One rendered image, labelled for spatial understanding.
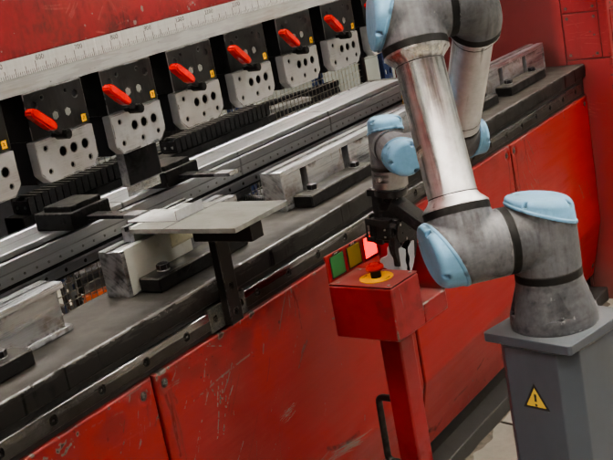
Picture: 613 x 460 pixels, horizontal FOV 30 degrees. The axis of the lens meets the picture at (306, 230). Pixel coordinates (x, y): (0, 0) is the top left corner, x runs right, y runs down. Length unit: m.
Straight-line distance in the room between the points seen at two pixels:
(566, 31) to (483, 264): 2.31
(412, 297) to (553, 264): 0.51
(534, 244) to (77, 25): 0.92
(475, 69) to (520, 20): 2.06
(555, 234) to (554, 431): 0.34
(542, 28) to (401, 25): 2.23
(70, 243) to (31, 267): 0.12
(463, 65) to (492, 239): 0.38
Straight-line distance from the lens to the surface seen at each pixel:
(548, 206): 1.92
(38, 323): 2.10
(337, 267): 2.42
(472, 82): 2.16
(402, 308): 2.36
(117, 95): 2.18
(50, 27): 2.13
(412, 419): 2.53
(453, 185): 1.92
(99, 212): 2.47
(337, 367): 2.66
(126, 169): 2.29
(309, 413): 2.57
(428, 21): 1.96
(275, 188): 2.68
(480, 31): 2.04
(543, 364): 1.99
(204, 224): 2.18
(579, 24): 4.12
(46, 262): 2.45
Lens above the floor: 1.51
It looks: 15 degrees down
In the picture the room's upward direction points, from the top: 11 degrees counter-clockwise
